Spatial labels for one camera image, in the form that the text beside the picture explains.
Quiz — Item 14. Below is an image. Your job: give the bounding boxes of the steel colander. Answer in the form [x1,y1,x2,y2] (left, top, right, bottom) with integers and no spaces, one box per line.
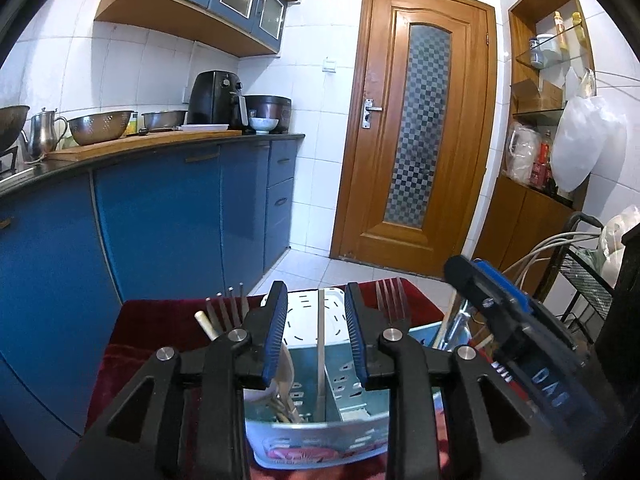
[67,110,135,146]

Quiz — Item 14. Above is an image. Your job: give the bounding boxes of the blue kitchen base cabinets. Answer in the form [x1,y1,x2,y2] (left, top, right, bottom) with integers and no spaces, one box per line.
[0,132,306,436]

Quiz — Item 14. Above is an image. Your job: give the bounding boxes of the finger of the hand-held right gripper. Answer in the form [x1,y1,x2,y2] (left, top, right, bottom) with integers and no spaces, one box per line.
[472,259,556,321]
[444,255,538,356]

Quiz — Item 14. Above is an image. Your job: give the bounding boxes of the red label bottle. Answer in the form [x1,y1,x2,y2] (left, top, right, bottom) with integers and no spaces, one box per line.
[530,130,558,191]

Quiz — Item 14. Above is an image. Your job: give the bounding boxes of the white lidded jar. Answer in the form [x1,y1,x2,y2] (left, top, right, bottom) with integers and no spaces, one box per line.
[528,34,561,68]

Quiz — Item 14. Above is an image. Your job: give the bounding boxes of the light blue utensil box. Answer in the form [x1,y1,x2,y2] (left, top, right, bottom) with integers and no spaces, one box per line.
[244,287,496,471]

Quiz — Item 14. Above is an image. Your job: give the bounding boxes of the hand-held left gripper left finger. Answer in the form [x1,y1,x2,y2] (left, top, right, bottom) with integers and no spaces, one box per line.
[55,281,289,480]

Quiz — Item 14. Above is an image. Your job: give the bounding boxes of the gas stove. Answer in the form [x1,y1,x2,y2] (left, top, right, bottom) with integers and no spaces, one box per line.
[0,152,31,181]

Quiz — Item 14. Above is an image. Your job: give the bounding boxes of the wooden door with glass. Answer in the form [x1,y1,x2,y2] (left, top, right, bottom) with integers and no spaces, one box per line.
[330,0,497,281]

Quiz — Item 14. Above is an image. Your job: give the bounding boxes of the black air fryer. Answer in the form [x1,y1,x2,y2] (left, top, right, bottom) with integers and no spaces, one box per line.
[187,71,248,131]

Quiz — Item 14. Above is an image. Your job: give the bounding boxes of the large white plastic bag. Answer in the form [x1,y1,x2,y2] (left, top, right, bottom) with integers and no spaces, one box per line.
[550,95,628,193]

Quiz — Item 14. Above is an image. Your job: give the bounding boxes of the black wire rack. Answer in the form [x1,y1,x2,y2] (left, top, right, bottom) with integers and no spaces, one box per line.
[542,211,640,331]

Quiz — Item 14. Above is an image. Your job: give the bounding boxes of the wooden shelf unit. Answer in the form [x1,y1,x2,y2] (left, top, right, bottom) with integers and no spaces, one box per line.
[472,0,598,296]

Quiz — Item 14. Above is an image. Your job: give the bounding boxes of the steel pitcher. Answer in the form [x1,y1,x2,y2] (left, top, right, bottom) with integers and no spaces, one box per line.
[25,107,68,158]

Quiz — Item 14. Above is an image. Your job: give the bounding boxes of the grey cables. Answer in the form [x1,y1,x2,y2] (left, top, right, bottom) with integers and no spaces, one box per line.
[500,232,601,296]

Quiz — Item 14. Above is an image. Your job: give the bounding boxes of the cardboard box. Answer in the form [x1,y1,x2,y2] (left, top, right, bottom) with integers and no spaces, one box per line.
[510,78,563,113]

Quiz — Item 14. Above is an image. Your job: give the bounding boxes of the small steel fork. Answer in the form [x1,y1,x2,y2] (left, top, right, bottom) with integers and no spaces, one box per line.
[375,277,412,336]

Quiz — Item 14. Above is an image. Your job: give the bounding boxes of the crumpled white bag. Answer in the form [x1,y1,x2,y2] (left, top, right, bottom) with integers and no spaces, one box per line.
[597,205,640,286]

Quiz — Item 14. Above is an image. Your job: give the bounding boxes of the small hanging plastic bag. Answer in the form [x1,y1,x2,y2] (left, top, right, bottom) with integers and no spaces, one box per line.
[564,66,597,101]

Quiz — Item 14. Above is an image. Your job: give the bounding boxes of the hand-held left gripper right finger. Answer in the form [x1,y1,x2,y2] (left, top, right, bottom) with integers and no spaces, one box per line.
[344,282,583,480]

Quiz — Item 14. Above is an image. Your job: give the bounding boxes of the steel basin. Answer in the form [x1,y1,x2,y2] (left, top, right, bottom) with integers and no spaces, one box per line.
[141,109,188,131]

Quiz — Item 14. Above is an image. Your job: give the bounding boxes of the dark rice cooker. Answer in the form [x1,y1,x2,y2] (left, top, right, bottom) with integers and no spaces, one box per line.
[243,95,292,135]

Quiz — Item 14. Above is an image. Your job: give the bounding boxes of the beige plastic fork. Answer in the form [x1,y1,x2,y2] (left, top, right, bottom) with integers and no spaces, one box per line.
[194,311,219,342]

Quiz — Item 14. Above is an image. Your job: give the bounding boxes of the dark steel wok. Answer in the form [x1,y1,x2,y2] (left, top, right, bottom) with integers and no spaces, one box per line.
[0,105,31,153]

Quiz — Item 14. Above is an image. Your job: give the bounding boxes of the yellow oil bottle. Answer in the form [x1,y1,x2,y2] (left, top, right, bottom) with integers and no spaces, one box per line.
[552,11,571,61]
[570,11,586,56]

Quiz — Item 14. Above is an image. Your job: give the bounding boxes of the red floral blanket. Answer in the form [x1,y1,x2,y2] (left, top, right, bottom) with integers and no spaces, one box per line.
[85,280,451,480]

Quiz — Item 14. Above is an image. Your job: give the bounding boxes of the beige plastic spoon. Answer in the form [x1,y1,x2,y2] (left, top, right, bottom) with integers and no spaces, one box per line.
[270,342,296,411]

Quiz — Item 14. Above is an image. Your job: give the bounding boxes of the wooden cutting board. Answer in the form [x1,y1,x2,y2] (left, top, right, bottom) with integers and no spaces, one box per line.
[47,129,243,162]

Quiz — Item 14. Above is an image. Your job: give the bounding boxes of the large steel fork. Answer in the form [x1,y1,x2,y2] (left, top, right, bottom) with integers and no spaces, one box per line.
[205,284,247,333]

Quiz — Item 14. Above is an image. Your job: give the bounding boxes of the clear plastic bag bundle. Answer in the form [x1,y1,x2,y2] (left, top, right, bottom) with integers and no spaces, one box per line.
[505,122,543,186]

